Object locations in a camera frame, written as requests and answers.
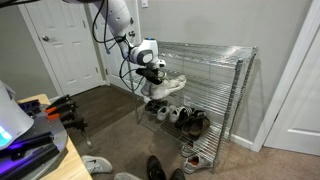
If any white door with silver knob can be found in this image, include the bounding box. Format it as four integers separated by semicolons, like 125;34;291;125
18;0;105;98

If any light grey sneaker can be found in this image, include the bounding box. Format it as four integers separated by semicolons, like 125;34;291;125
113;171;143;180

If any white sneaker with black swoosh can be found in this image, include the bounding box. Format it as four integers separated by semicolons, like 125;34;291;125
80;154;114;175

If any black dress shoe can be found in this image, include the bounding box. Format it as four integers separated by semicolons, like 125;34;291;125
169;168;186;180
146;154;167;180

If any grey sneaker with orange lining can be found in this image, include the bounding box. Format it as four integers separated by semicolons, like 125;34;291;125
182;153;214;175

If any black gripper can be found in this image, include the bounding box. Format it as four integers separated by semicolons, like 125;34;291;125
135;67;167;87

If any black and brown shoe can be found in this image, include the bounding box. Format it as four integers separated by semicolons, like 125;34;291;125
181;109;208;134
189;116;212;140

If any chrome wire shoe rack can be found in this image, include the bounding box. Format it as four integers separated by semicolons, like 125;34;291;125
123;40;259;175

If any white panelled closet door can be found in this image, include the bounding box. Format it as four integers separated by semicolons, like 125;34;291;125
251;0;320;157

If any black clamp with orange handle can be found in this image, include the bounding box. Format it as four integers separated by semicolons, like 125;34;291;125
46;110;84;124
44;101;78;116

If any black mounting bracket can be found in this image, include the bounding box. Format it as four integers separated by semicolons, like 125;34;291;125
25;107;43;119
18;99;41;112
0;144;62;180
0;131;56;160

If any small white sneaker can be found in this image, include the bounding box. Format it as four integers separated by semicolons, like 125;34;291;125
156;105;172;122
168;105;186;125

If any black sneaker with white stripes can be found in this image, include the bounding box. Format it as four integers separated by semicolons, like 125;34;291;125
174;106;197;131

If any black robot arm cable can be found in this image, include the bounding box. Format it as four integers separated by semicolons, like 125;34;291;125
91;0;148;93

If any white door with dark deadbolt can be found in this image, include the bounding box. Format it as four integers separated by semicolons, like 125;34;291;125
87;0;145;98

